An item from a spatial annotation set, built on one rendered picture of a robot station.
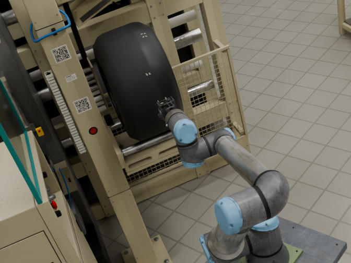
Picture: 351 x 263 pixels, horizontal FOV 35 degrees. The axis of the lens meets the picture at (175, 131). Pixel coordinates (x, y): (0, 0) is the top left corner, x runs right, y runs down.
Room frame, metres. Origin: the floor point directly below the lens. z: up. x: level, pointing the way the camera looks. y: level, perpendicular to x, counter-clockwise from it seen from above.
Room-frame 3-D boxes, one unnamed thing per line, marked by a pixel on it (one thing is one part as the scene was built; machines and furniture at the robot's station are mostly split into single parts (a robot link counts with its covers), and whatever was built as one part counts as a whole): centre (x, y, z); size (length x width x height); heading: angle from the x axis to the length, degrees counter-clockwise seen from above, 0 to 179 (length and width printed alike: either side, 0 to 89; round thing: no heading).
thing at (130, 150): (2.33, 0.13, 0.90); 0.35 x 0.05 x 0.05; 100
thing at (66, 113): (2.36, 0.49, 1.19); 0.05 x 0.04 x 0.48; 10
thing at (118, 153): (2.44, 0.33, 0.90); 0.40 x 0.03 x 0.10; 10
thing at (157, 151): (2.33, 0.14, 0.83); 0.36 x 0.09 x 0.06; 100
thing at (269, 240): (1.62, -0.22, 0.80); 0.17 x 0.15 x 0.18; 99
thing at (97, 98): (2.81, 0.44, 1.05); 0.20 x 0.15 x 0.30; 100
